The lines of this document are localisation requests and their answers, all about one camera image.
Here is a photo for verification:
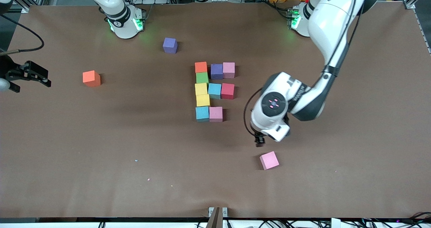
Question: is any paper table cover sheet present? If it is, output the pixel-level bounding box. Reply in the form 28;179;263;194
0;2;431;219

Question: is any blue foam cube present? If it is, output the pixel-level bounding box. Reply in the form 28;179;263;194
195;106;210;123
208;83;222;99

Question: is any purple foam cube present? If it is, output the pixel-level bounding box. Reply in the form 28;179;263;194
211;64;224;80
163;37;178;54

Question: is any dented pink foam cube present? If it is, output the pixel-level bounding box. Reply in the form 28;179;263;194
209;106;223;123

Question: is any black cable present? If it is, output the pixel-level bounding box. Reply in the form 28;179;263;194
243;0;358;138
0;14;45;56

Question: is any red foam cube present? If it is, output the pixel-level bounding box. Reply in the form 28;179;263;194
221;83;235;100

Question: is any metal mount bracket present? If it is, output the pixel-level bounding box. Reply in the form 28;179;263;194
208;207;228;228

